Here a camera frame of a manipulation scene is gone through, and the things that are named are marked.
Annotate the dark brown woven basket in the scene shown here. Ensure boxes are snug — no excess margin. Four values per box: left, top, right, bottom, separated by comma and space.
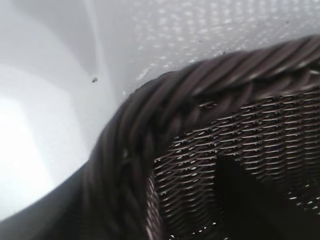
82, 34, 320, 240

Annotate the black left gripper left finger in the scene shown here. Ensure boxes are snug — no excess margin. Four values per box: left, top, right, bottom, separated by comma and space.
0, 168, 87, 240

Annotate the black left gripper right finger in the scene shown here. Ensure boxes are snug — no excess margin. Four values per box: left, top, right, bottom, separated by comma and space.
174, 156, 320, 240

